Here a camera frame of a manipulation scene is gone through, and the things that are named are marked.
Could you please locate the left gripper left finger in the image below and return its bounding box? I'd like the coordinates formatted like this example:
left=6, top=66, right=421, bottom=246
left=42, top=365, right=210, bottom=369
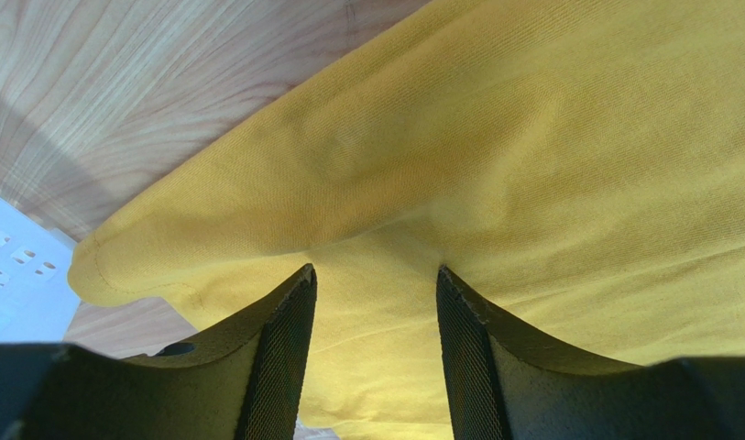
left=0, top=265, right=317, bottom=439

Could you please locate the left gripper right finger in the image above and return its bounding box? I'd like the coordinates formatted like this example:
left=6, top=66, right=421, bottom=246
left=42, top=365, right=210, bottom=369
left=436, top=267, right=745, bottom=439

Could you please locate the yellow t-shirt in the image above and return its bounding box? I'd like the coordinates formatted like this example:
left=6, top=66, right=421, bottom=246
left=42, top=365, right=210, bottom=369
left=68, top=1, right=745, bottom=439

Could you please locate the white plastic basket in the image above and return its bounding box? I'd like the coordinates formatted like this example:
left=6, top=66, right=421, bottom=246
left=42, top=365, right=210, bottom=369
left=0, top=198, right=81, bottom=344

